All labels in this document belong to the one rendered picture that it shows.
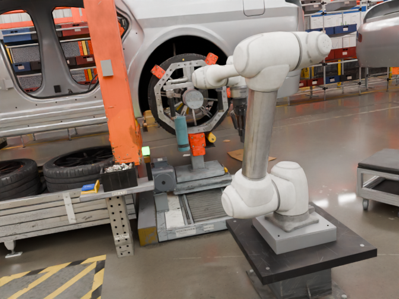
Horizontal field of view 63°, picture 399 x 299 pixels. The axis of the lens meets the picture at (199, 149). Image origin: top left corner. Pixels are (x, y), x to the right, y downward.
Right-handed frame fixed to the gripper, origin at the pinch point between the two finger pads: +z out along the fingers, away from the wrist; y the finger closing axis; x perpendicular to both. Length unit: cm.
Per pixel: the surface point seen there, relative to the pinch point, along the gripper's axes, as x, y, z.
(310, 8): 384, 392, -129
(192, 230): 38, -22, 65
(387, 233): -27, 77, 70
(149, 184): 33, -46, 26
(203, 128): 82, 13, 8
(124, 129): 54, -52, -6
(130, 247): 40, -63, 65
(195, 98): 68, 4, -17
